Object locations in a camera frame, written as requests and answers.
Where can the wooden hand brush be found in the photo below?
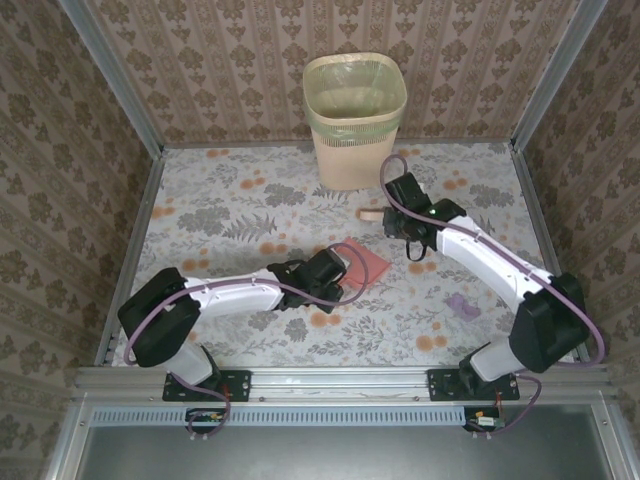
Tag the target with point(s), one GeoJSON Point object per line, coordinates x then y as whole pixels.
{"type": "Point", "coordinates": [371, 215]}

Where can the pink dustpan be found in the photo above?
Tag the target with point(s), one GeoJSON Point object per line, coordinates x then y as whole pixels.
{"type": "Point", "coordinates": [372, 265]}

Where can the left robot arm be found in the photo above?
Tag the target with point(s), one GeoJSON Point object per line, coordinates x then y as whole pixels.
{"type": "Point", "coordinates": [225, 295]}

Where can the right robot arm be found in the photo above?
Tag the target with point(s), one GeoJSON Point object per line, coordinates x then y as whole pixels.
{"type": "Point", "coordinates": [480, 250]}

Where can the beige waste bin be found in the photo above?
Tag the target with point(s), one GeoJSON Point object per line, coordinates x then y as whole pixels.
{"type": "Point", "coordinates": [350, 165]}

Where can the purple paper scrap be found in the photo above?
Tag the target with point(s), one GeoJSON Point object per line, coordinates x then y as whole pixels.
{"type": "Point", "coordinates": [462, 307]}

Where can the green bin liner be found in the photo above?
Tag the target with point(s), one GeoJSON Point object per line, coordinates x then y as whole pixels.
{"type": "Point", "coordinates": [350, 95]}

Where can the grey metal panel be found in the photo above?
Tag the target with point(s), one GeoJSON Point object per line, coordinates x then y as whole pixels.
{"type": "Point", "coordinates": [325, 455]}

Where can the small black controller board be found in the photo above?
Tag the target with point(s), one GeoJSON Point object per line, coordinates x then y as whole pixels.
{"type": "Point", "coordinates": [205, 419]}
{"type": "Point", "coordinates": [487, 422]}

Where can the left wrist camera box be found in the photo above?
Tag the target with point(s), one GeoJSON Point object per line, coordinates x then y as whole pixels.
{"type": "Point", "coordinates": [345, 262]}

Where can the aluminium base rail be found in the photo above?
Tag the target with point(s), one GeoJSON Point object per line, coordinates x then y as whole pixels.
{"type": "Point", "coordinates": [340, 382]}

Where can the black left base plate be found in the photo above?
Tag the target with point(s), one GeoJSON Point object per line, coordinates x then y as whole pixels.
{"type": "Point", "coordinates": [240, 385]}

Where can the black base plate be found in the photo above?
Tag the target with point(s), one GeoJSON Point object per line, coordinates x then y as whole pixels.
{"type": "Point", "coordinates": [440, 385]}
{"type": "Point", "coordinates": [240, 385]}

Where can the aluminium table edge rail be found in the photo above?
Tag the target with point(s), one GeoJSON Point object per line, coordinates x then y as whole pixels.
{"type": "Point", "coordinates": [541, 225]}
{"type": "Point", "coordinates": [132, 240]}

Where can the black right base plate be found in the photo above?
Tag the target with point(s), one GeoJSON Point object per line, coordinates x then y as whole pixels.
{"type": "Point", "coordinates": [440, 385]}

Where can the aluminium frame post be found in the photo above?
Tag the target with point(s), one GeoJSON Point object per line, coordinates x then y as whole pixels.
{"type": "Point", "coordinates": [557, 75]}
{"type": "Point", "coordinates": [115, 75]}

